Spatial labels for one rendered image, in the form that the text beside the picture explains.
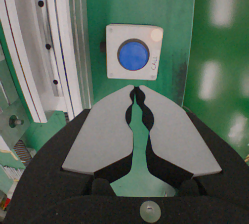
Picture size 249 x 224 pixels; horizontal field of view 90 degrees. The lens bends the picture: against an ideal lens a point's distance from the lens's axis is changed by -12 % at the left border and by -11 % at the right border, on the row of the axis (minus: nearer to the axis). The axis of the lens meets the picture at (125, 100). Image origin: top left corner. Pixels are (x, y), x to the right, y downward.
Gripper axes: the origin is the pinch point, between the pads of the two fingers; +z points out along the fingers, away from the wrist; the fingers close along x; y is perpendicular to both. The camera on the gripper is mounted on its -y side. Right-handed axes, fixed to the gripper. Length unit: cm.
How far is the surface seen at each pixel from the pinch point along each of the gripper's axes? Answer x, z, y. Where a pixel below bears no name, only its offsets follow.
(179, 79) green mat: 10.2, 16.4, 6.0
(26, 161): -32.3, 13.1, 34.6
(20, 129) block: -27.0, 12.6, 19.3
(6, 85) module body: -26.9, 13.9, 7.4
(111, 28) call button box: -3.1, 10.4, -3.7
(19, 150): -32.3, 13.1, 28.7
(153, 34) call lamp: 2.5, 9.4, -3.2
